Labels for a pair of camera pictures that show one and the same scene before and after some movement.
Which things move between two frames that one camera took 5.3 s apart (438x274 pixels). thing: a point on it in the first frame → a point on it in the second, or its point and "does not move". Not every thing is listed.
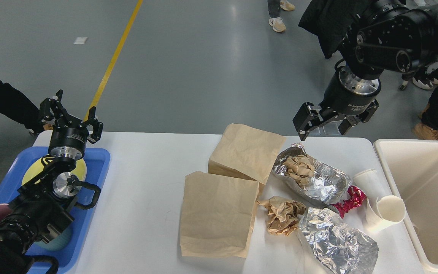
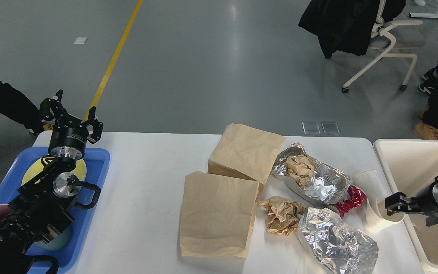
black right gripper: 345,93 → 435,198
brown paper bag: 247,153 does not move
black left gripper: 69,142 does not move
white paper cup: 383,211 does not move
